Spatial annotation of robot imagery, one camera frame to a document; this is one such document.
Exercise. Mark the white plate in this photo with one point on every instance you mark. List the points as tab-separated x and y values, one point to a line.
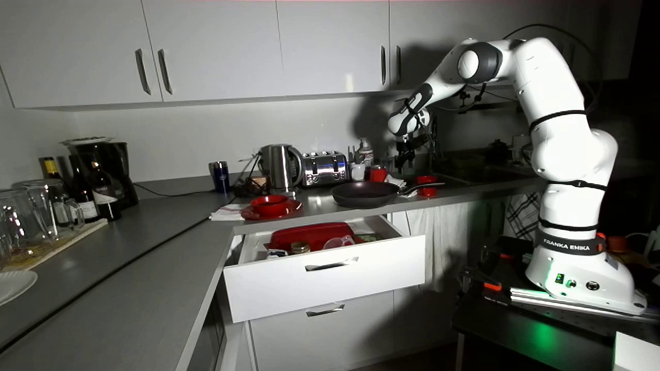
12	282

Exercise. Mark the black robot cart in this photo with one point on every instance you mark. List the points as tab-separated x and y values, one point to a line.
536	337

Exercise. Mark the closed white drawer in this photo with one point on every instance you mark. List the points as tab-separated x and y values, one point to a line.
322	337

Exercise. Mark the white mug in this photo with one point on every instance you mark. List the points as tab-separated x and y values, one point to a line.
358	171

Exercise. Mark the wide white cabinet door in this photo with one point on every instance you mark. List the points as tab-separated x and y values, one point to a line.
68	48

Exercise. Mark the white box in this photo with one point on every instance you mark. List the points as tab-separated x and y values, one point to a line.
636	353

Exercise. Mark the black utensil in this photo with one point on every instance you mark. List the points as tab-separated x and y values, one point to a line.
359	150

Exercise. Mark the chrome toaster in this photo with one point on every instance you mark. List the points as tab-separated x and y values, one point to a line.
324	170

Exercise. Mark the dark wine bottle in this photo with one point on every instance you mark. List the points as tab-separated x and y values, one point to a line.
84	196

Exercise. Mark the red mug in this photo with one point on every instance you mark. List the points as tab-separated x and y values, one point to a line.
378	175

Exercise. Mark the slim dark bottle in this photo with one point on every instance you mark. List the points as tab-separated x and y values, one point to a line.
67	171

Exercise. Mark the clear drinking glass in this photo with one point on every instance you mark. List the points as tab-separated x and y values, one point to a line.
11	223
37	209

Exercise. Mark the white curtain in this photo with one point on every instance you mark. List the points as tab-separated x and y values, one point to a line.
434	237

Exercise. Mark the small brown jar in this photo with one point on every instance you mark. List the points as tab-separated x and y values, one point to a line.
257	183

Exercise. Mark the open white drawer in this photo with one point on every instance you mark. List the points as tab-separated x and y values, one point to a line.
322	280

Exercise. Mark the wooden cutting board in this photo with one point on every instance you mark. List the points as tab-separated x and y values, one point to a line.
63	241

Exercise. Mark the white napkin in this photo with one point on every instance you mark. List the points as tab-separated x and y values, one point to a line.
223	213

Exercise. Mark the black coffee maker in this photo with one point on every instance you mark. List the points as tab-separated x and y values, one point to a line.
104	171

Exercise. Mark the checkered towel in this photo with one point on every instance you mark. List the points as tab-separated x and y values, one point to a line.
522	216

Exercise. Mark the shadowed white cabinet door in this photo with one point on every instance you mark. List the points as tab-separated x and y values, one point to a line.
425	23

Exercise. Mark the dark plate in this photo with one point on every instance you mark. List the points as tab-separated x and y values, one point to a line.
364	193

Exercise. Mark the black control box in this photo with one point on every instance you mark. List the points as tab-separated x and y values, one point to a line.
502	274

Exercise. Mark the small red cup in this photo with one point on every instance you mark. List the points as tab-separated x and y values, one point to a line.
425	181

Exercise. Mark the bottle with yellow cap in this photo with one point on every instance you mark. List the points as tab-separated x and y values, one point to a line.
51	167

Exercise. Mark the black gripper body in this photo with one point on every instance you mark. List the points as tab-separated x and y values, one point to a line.
413	147

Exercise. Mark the steel electric kettle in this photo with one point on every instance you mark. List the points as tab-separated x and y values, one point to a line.
279	167

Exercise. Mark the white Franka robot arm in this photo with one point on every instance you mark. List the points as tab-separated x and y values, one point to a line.
564	144

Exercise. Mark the red bowl on counter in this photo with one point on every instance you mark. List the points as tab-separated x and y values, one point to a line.
271	215

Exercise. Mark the white cloth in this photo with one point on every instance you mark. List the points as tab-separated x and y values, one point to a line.
400	185

